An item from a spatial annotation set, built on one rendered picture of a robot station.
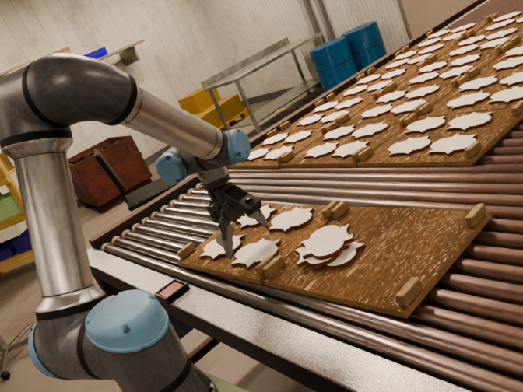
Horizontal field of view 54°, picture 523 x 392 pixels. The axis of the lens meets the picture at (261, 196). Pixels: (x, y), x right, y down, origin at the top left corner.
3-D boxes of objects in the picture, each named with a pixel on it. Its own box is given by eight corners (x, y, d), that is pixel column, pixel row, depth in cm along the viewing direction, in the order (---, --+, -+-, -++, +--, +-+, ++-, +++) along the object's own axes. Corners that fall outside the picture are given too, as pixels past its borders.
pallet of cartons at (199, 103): (222, 122, 909) (205, 85, 886) (258, 114, 835) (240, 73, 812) (166, 156, 831) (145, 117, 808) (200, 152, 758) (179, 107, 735)
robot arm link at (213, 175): (227, 156, 129) (203, 172, 125) (234, 172, 130) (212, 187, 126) (211, 158, 135) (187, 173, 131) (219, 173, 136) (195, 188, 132)
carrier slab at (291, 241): (261, 285, 124) (259, 280, 124) (178, 266, 156) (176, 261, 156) (345, 211, 143) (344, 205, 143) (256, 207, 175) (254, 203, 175)
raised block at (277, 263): (270, 278, 122) (265, 269, 121) (265, 278, 124) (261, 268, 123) (286, 264, 125) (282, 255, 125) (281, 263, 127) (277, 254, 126)
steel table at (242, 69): (342, 85, 777) (320, 24, 746) (261, 140, 667) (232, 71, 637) (308, 92, 829) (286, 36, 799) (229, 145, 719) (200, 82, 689)
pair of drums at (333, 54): (401, 71, 698) (383, 15, 673) (359, 102, 637) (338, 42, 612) (363, 80, 746) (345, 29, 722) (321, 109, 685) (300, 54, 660)
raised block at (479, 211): (475, 229, 106) (472, 217, 105) (467, 228, 107) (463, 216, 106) (488, 214, 109) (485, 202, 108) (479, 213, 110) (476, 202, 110)
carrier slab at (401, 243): (407, 320, 92) (404, 313, 91) (265, 285, 124) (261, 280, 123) (492, 217, 110) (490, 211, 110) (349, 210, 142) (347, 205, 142)
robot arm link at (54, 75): (76, 20, 75) (252, 125, 116) (29, 43, 81) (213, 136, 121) (71, 91, 72) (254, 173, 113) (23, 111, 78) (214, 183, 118)
